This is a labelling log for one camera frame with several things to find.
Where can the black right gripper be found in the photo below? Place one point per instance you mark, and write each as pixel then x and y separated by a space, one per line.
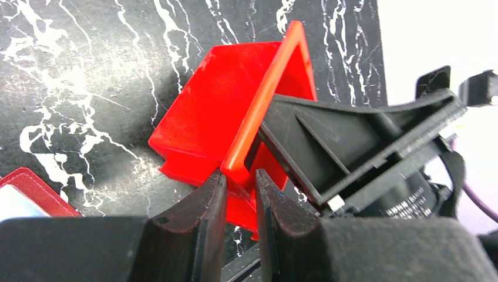
pixel 372 158

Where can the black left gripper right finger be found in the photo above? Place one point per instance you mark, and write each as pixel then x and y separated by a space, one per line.
pixel 297 245

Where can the red plastic tray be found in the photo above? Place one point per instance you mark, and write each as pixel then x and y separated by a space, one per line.
pixel 213 123

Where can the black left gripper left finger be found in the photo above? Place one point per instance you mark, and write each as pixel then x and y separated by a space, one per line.
pixel 183 243

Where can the red card holder wallet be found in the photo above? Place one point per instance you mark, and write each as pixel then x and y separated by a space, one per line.
pixel 24 194

